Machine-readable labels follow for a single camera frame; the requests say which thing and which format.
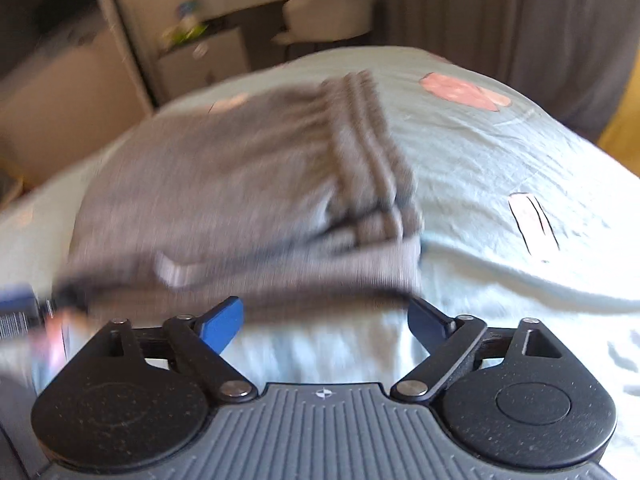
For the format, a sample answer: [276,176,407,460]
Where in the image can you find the white shell-back chair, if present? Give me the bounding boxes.
[271,0,379,47]

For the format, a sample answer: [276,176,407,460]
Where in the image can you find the green item on cabinet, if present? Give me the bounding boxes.
[163,21,210,45]

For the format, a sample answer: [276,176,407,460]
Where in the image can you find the grey curtain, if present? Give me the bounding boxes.
[379,0,640,142]

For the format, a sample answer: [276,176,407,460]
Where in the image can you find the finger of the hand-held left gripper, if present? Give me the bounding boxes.
[50,280,94,319]

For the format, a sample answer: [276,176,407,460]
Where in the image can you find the printed pale green bed sheet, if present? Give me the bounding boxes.
[0,46,640,476]

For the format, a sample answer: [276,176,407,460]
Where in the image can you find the grey pants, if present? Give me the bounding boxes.
[59,70,427,312]

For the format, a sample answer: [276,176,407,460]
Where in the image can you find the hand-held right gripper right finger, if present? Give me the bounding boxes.
[390,297,567,404]

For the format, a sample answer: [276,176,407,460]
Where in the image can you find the white upright tower fan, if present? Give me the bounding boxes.
[98,0,155,117]

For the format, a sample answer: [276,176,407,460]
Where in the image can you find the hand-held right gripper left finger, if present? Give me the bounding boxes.
[86,296,259,404]

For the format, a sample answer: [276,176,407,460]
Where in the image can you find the grey drawer cabinet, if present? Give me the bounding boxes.
[154,26,252,105]

